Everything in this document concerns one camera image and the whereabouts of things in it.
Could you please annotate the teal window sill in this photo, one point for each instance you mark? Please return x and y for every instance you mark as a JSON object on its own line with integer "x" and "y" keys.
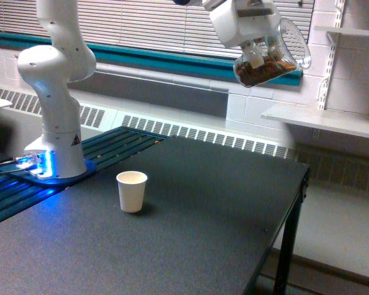
{"x": 208, "y": 67}

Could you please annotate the white shelf rail bracket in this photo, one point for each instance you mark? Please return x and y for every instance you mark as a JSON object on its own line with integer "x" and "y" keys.
{"x": 324, "y": 85}

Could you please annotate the white upper wall shelf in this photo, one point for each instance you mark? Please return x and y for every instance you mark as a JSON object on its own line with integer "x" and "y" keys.
{"x": 350, "y": 32}

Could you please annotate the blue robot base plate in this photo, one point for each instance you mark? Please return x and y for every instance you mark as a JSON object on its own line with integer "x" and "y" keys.
{"x": 55, "y": 182}

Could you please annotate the white window blinds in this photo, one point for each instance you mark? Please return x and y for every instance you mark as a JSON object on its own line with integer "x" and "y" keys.
{"x": 152, "y": 25}

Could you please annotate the white baseboard radiator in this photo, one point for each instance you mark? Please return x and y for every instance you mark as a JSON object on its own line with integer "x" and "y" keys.
{"x": 103, "y": 119}

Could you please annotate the white paper cup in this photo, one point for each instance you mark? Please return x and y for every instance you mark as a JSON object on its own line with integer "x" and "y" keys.
{"x": 131, "y": 188}

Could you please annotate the white lower wall shelf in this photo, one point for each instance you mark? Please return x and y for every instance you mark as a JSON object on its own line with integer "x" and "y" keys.
{"x": 332, "y": 121}

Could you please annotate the black table leg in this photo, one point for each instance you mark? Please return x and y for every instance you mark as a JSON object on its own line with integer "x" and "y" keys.
{"x": 288, "y": 239}

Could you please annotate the white wall shelf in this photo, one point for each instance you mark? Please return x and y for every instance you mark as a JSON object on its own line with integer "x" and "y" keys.
{"x": 332, "y": 121}
{"x": 350, "y": 32}

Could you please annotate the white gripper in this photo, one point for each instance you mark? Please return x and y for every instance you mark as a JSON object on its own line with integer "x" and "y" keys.
{"x": 236, "y": 23}

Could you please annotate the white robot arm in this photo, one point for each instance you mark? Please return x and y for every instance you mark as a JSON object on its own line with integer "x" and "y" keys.
{"x": 48, "y": 69}

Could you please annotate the brown nut pieces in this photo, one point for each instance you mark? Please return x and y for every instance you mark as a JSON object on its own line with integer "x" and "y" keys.
{"x": 271, "y": 69}

